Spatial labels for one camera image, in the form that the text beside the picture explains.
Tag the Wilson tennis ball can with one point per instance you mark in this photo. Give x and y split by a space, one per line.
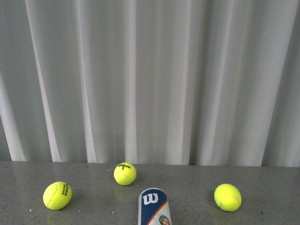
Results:
153 208

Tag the yellow Wilson 3 tennis ball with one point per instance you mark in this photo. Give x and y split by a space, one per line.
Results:
125 174

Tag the plain yellow tennis ball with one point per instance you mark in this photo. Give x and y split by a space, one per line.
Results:
227 197

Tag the yellow Head Team tennis ball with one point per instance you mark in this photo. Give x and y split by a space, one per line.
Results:
57 195

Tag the white pleated curtain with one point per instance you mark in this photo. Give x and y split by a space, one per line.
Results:
174 82

